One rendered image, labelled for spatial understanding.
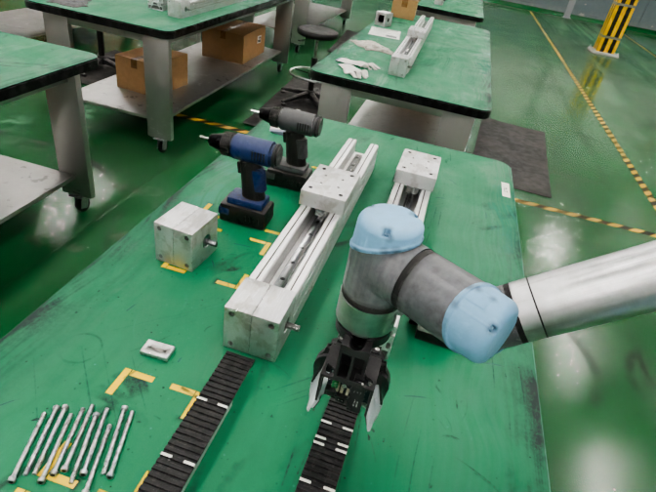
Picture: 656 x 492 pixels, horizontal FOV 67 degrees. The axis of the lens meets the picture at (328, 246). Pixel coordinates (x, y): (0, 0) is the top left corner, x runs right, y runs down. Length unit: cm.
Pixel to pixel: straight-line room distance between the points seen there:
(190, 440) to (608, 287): 57
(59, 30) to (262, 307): 287
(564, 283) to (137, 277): 79
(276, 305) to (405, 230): 40
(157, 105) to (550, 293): 290
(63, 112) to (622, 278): 233
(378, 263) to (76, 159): 223
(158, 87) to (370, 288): 279
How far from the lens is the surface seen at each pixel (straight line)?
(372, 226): 52
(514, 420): 96
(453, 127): 265
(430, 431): 87
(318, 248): 104
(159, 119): 330
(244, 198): 121
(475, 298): 50
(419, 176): 136
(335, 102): 270
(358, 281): 55
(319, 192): 116
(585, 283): 62
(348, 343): 60
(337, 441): 78
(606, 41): 1097
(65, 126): 259
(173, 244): 107
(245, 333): 88
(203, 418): 79
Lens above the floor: 145
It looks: 34 degrees down
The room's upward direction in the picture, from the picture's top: 10 degrees clockwise
